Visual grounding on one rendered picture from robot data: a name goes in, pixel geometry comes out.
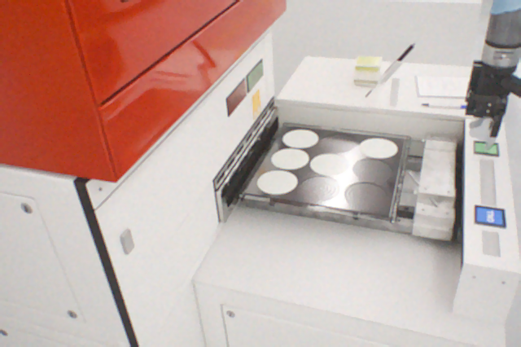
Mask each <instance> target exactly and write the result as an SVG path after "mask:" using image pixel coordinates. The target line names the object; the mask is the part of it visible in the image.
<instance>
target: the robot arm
mask: <svg viewBox="0 0 521 347"><path fill-rule="evenodd" d="M489 13H490V16H489V20H488V27H487V32H486V36H485V40H484V46H483V50H482V55H481V60H476V59H473V63H472V70H471V78H470V81H469V84H468V88H467V92H466V100H465V102H466V103H467V105H466V113H465V116H473V117H479V119H477V120H473V121H471V122H470V124H469V127H470V129H471V130H470V132H469V135H470V136H471V137H472V138H476V139H478V140H481V141H484V142H486V143H485V149H489V148H490V147H491V146H492V145H493V144H494V143H495V142H496V141H497V135H498V133H499V130H500V128H501V122H502V117H503V116H504V115H505V114H506V108H507V104H508V95H510V93H512V94H515V95H516V96H518V97H520V98H521V78H520V77H517V76H516V75H514V74H513V73H514V72H516V70H517V67H518V64H519V62H520V59H521V0H493V4H492V7H491V9H490V12H489ZM468 93H469V96H468ZM467 97H468V98H467Z"/></svg>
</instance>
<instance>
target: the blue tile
mask: <svg viewBox="0 0 521 347"><path fill-rule="evenodd" d="M476 215H477V221H481V222H491V223H496V224H500V225H503V222H502V213H501V211H497V210H492V209H482V208H477V209H476Z"/></svg>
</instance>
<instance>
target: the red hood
mask: <svg viewBox="0 0 521 347"><path fill-rule="evenodd" d="M286 9H287V0H0V164H2V165H11V166H20V167H25V168H30V169H39V170H44V171H49V172H53V173H58V174H67V175H72V176H76V177H81V178H90V179H93V180H99V181H103V182H112V183H117V182H118V181H119V180H120V179H121V178H122V177H123V176H124V175H125V173H126V172H127V171H128V170H129V169H130V168H131V167H132V166H134V165H135V164H136V163H137V162H138V161H139V160H140V159H141V158H142V157H143V156H144V155H145V154H146V153H147V152H148V151H149V150H150V149H151V147H152V146H153V145H154V144H155V143H156V142H158V141H159V140H160V139H161V138H162V137H163V136H164V135H165V134H166V133H167V132H168V131H169V129H170V128H171V127H172V126H173V125H174V124H175V123H176V121H177V120H178V119H179V118H180V117H182V116H183V115H184V114H185V113H186V112H187V111H188V110H189V109H190V108H191V107H192V106H193V105H194V104H195V103H196V102H197V101H198V100H199V99H200V97H201V96H202V95H203V94H204V93H206V92H207V91H208V90H209V89H210V88H211V87H212V86H213V85H214V84H215V83H216V82H217V81H218V80H219V79H220V78H221V77H222V75H223V74H224V73H225V71H226V70H227V69H228V68H230V67H231V66H232V65H233V64H234V63H235V62H236V61H237V60H238V59H239V58H240V57H241V56H242V55H243V54H244V53H245V52H246V51H247V50H248V49H249V47H250V46H251V45H252V44H253V43H255V42H256V41H257V40H258V39H259V38H260V37H261V36H262V35H263V34H264V33H265V32H266V31H267V30H268V29H269V28H270V27H271V26H272V25H273V24H274V21H275V20H276V19H277V18H279V17H280V16H281V15H282V14H283V13H284V12H285V11H286Z"/></svg>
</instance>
